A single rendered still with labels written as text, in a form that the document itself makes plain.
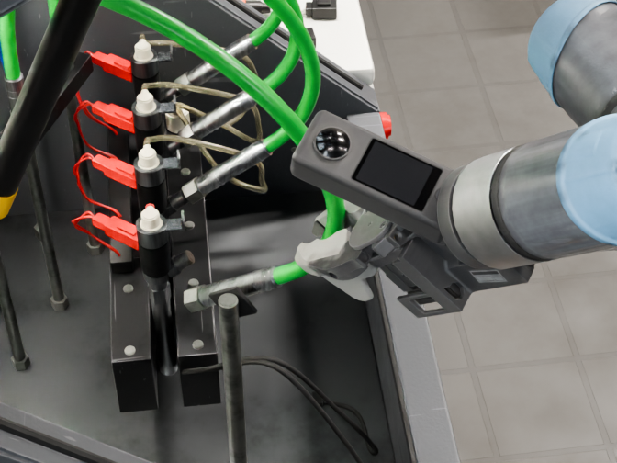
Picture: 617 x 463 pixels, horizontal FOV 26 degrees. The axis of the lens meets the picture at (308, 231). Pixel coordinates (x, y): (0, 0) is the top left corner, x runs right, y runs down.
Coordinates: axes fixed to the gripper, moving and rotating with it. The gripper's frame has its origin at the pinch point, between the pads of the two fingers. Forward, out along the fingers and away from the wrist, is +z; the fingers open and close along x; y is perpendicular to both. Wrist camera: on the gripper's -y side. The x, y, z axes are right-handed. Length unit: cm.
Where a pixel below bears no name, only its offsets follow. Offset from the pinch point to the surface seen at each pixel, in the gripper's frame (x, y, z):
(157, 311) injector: -2.4, 2.0, 27.9
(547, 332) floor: 72, 94, 105
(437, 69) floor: 132, 66, 151
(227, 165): 10.9, -2.2, 21.5
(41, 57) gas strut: -16.5, -27.7, -27.8
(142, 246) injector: -0.8, -4.6, 21.5
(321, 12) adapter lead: 46, 3, 43
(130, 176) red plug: 6.2, -7.8, 27.4
